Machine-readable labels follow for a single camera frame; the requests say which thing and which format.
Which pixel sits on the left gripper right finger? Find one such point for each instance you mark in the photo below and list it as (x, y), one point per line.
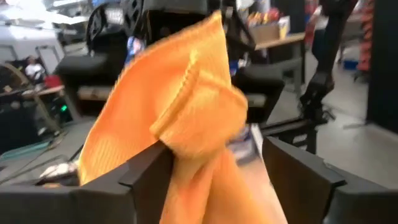
(326, 202)

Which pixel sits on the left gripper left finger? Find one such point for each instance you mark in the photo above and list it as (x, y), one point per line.
(77, 205)

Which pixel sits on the orange microfiber towel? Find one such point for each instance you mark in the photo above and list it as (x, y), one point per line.
(186, 93)

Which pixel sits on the black cabinet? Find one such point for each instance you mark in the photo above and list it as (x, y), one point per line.
(384, 62)

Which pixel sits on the wooden table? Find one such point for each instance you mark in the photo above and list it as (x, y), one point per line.
(280, 40)

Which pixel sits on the cardboard box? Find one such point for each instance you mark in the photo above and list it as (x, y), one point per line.
(264, 32)

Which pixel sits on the black aluminium table frame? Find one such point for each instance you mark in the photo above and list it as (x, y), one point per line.
(292, 133)

